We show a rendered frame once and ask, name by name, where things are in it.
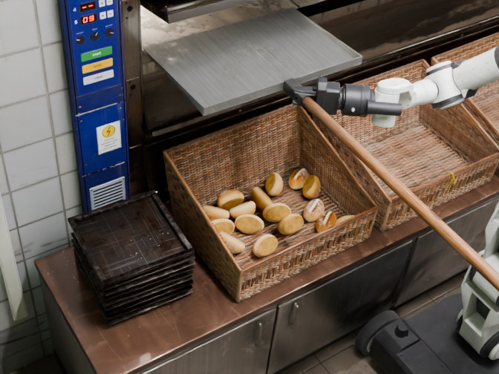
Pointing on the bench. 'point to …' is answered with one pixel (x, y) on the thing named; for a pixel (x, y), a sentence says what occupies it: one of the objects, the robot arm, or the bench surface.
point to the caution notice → (108, 137)
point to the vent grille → (108, 193)
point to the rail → (186, 5)
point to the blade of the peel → (250, 58)
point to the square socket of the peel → (293, 90)
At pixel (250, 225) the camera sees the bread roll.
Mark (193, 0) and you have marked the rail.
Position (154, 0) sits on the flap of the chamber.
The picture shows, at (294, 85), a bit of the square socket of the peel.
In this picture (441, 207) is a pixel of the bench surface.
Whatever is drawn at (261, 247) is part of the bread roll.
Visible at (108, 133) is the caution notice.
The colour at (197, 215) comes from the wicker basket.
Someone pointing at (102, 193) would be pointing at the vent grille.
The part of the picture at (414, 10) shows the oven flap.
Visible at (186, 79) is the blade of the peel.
